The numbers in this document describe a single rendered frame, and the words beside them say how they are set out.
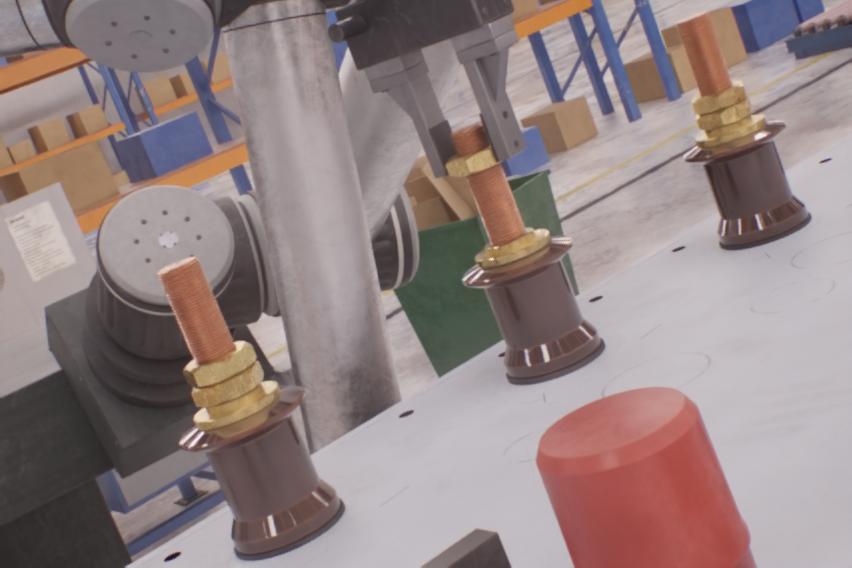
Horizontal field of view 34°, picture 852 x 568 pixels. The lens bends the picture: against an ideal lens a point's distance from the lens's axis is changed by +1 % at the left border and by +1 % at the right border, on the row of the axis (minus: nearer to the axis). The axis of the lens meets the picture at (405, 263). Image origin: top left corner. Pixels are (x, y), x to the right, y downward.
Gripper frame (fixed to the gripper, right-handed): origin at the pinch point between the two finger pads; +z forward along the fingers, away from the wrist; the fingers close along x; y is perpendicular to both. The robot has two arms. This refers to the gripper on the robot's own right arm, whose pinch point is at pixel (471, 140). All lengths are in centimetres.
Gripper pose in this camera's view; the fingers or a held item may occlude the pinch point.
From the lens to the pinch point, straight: 110.2
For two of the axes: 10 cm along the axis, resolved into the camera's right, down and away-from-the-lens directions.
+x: 7.4, -1.6, -6.6
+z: 3.6, 9.1, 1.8
